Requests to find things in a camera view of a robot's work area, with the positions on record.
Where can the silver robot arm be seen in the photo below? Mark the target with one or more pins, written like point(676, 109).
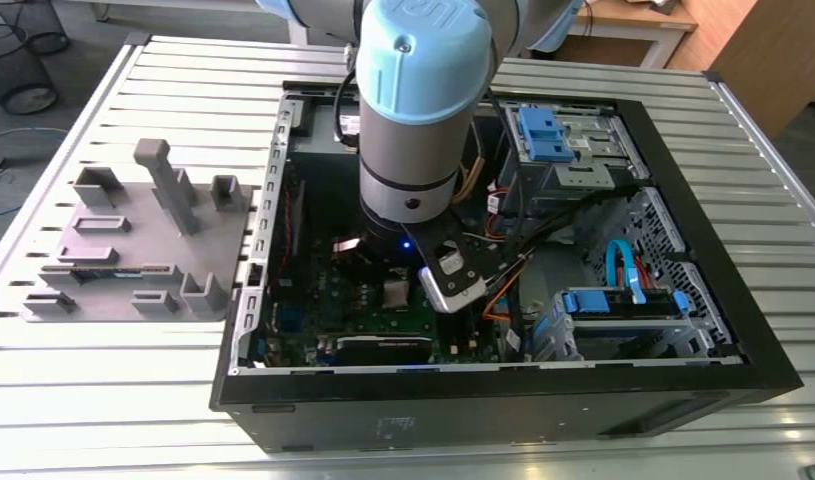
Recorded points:
point(407, 150)

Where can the CPU socket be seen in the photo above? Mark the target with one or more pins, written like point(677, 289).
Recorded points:
point(397, 292)

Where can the black case fan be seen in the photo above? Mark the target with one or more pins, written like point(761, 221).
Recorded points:
point(299, 210)

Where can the green motherboard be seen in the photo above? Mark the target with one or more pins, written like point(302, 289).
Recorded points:
point(354, 310)

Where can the black RAM slot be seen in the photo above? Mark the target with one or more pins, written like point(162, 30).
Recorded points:
point(442, 332)

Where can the blue VGA port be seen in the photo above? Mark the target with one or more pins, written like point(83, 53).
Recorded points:
point(289, 320)

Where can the graphics card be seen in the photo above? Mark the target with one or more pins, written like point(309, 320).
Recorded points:
point(383, 347)

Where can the grey power supply unit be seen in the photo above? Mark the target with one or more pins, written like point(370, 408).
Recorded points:
point(323, 125)

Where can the blue drive latch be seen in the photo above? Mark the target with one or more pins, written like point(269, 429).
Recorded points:
point(543, 135)

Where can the grey drive cage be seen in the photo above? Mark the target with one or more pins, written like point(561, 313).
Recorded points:
point(581, 175)

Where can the hard disk in blue carrier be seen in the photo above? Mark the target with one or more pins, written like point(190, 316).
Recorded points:
point(587, 302)

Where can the grey parts rack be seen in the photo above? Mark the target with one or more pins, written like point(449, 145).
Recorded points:
point(147, 260)

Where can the black PC case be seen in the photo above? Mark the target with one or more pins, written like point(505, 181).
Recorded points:
point(514, 415)

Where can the grey disk bay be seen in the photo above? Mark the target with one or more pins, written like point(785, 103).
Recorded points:
point(634, 324)

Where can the dark labelled RAM stick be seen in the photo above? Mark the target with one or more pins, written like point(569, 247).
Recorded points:
point(107, 273)

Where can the white desk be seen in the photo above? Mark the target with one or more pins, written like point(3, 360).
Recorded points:
point(627, 35)

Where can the wooden cabinet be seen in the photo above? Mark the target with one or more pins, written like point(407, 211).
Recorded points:
point(768, 60)

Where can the black camera bracket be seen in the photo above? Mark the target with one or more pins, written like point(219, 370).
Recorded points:
point(474, 250)

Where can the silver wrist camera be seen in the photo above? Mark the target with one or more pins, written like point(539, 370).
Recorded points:
point(450, 295)

